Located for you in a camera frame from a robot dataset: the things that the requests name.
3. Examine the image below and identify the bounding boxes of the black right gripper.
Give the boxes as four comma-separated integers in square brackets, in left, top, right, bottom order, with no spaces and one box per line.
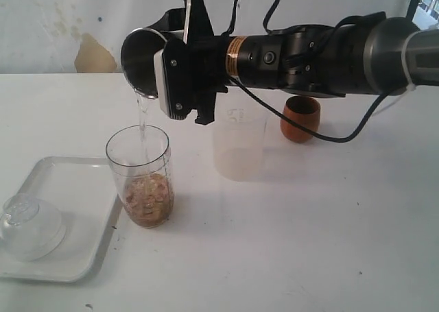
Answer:
[146,0,228,125]

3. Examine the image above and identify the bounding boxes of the stainless steel cup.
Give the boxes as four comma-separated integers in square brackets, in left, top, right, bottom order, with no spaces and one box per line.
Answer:
[120,27,171,99]

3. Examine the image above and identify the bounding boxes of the translucent white plastic container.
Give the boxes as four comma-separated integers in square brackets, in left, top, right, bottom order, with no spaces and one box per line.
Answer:
[213,101,267,182]

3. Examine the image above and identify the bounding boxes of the brown wooden cup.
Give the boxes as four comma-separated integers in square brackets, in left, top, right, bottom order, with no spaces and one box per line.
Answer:
[280,96,320,143]

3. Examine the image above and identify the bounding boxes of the clear plastic shaker lid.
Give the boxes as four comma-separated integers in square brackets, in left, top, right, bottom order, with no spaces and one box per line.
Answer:
[1,193,67,262]

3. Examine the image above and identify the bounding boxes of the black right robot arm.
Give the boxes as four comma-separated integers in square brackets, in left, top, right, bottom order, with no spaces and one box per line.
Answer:
[132,0,438,124]

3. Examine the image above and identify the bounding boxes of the clear plastic shaker cup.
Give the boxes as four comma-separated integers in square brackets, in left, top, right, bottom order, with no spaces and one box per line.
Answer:
[106,125,175,208]

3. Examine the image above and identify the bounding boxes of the white plastic tray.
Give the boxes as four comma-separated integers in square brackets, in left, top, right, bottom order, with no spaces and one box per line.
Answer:
[1,156,120,283]

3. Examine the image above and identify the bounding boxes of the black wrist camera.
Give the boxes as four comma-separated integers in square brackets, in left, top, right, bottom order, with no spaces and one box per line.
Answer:
[154,38,193,121]

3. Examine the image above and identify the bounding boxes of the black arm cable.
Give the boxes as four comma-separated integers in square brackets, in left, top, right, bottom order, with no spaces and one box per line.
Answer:
[221,0,409,144]

